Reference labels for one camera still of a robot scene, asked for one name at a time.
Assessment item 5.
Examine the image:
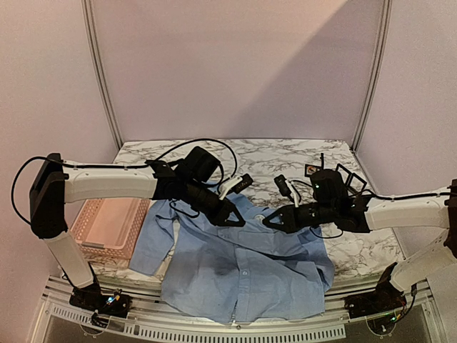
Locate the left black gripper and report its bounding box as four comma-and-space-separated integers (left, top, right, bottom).
182, 179, 246, 228

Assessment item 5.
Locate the orange portrait round brooch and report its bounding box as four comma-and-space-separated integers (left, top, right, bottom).
307, 166, 319, 175

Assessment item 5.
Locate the blue button-up shirt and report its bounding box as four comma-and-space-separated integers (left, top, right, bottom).
129, 194, 335, 324

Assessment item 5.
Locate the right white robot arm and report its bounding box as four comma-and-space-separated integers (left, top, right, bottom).
262, 169, 456, 312

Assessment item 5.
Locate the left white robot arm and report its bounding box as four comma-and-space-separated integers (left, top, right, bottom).
29, 146, 245, 310

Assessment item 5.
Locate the pink plastic basket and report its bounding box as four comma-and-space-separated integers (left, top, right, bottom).
71, 198, 151, 259

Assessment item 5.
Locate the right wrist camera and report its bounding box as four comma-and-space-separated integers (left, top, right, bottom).
273, 174, 301, 208

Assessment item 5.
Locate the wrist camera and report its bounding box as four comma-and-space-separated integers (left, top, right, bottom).
273, 174, 301, 208
218, 174, 253, 200

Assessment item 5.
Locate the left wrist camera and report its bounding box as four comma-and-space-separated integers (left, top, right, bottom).
218, 174, 253, 200

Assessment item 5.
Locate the upright black frame box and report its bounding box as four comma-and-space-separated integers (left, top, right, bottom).
304, 153, 325, 178

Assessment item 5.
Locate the open black frame box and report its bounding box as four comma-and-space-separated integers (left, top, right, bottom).
336, 164, 368, 195

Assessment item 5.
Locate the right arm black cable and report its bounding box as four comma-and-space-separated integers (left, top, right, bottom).
291, 178, 453, 239

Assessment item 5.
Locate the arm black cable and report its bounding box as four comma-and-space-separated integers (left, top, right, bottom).
291, 178, 453, 239
10, 138, 239, 226

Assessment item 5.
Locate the aluminium front rail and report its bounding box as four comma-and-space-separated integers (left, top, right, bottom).
41, 274, 435, 340

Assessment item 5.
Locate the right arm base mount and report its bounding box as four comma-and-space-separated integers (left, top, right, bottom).
344, 282, 418, 335

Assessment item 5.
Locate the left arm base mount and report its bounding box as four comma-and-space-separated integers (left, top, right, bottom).
69, 283, 132, 329

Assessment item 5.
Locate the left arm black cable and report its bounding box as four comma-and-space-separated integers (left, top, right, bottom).
10, 138, 239, 226

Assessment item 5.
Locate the right aluminium corner post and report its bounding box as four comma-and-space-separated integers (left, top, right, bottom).
350, 0, 393, 154

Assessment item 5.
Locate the aluminium corner post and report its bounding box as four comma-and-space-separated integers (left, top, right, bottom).
81, 0, 124, 150
350, 0, 393, 154

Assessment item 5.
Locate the left aluminium corner post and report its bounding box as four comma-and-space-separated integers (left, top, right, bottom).
81, 0, 124, 150

